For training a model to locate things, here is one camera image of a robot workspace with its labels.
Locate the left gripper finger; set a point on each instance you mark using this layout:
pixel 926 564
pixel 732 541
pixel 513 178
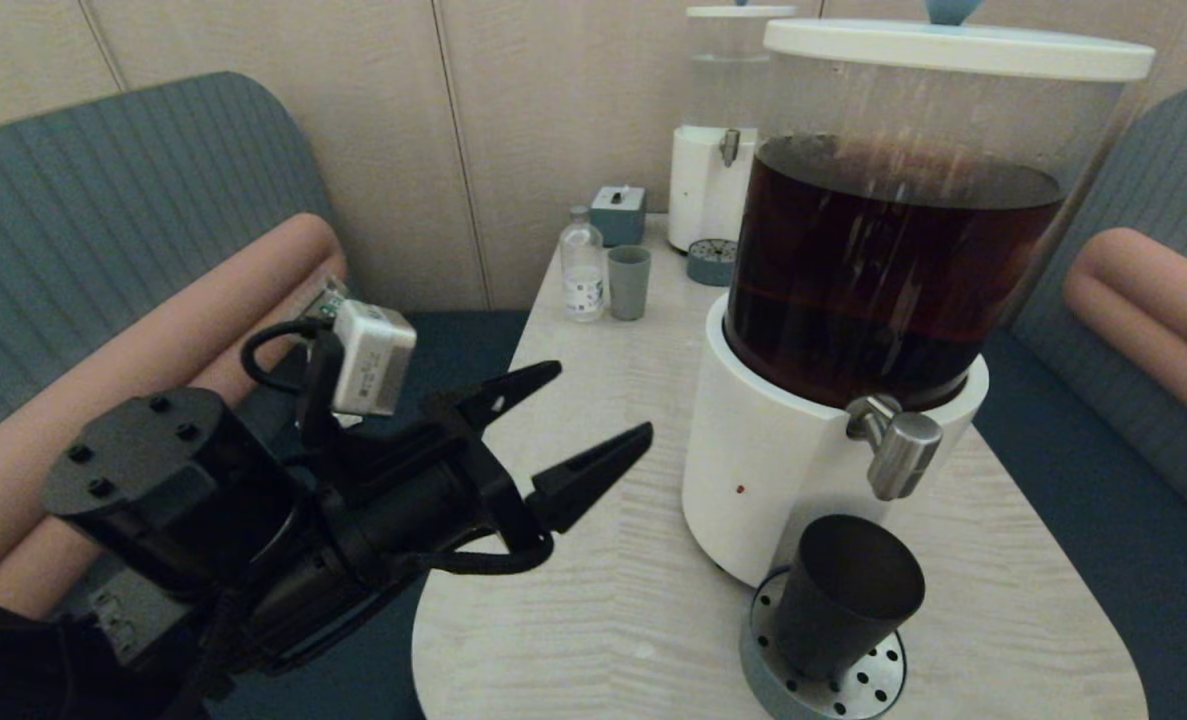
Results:
pixel 493 398
pixel 583 475

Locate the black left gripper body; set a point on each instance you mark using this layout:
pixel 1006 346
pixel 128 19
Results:
pixel 393 500

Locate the black plastic cup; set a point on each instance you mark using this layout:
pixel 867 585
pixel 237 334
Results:
pixel 833 600

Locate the grey plastic cup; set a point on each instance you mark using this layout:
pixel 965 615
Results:
pixel 629 285

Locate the clear plastic bottle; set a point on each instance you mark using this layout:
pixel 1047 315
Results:
pixel 583 280

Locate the green snack packet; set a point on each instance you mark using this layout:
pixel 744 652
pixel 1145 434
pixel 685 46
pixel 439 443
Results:
pixel 325 300

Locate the large tea drink dispenser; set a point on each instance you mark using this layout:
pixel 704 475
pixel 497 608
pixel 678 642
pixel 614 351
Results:
pixel 783 470

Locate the grey tissue box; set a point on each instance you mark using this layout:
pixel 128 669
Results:
pixel 618 218

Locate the small round drip tray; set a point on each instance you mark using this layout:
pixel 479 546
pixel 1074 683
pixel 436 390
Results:
pixel 710 264

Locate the large round drip tray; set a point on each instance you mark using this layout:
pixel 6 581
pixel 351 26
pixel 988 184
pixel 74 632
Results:
pixel 756 665

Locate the small water drink dispenser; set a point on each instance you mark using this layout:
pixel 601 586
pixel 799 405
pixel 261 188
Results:
pixel 698 190

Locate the large metal dispenser tap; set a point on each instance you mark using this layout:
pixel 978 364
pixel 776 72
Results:
pixel 903 450

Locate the pink bolster cushion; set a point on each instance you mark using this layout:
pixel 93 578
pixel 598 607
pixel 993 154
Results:
pixel 103 340
pixel 3 540
pixel 1143 345
pixel 1163 280

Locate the small metal dispenser tap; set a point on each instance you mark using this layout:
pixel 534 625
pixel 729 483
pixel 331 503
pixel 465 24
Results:
pixel 729 148

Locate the teal upholstered bench sofa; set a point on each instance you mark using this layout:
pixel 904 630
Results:
pixel 1103 520
pixel 103 180

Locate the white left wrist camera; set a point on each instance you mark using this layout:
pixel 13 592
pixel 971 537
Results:
pixel 373 360

